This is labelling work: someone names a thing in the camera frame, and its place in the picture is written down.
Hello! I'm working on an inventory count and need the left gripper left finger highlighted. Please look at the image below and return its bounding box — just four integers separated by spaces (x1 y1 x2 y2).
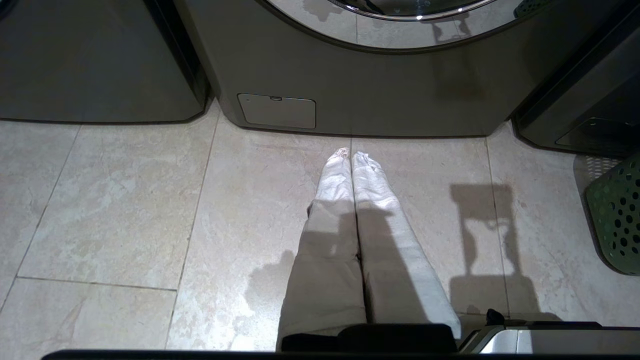
275 147 369 352

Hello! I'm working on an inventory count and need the green perforated laundry basket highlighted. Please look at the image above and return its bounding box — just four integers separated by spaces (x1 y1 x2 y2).
584 152 640 277

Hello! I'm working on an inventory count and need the grey front-load dryer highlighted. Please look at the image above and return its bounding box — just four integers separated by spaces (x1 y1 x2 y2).
172 0 627 139

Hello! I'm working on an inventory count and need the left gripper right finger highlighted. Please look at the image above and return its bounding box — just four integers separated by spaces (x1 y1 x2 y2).
351 151 462 341

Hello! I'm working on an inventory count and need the round dryer door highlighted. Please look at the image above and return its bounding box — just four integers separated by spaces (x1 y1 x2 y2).
254 0 551 52

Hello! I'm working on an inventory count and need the small grey access panel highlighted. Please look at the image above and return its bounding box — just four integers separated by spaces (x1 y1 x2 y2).
237 93 317 130

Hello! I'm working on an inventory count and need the dark grey washing machine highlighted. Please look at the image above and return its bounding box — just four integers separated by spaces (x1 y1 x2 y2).
0 0 212 124

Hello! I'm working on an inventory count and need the dark appliance cabinet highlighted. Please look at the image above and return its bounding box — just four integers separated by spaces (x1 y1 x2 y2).
512 0 640 159

